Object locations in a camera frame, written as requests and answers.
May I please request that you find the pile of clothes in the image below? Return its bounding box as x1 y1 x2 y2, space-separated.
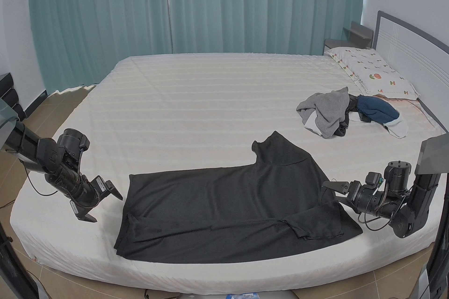
296 87 410 140

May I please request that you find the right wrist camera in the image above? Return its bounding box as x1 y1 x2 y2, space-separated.
365 171 382 189

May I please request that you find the grey bedside table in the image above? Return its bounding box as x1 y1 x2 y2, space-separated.
323 21 374 51

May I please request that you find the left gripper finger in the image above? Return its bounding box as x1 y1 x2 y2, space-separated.
72 208 98 223
105 179 124 201

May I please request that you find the black chest of drawers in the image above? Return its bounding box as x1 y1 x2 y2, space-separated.
0 73 26 121

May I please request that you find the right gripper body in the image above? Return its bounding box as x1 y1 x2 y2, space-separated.
344 180 379 215

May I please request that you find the white printed pillow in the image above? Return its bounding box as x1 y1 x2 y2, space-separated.
324 46 421 100

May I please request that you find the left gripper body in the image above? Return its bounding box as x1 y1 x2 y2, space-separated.
69 175 110 218

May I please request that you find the bed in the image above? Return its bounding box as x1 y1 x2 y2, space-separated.
10 10 449 293

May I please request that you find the black T-shirt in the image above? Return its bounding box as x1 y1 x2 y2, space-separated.
113 130 363 262

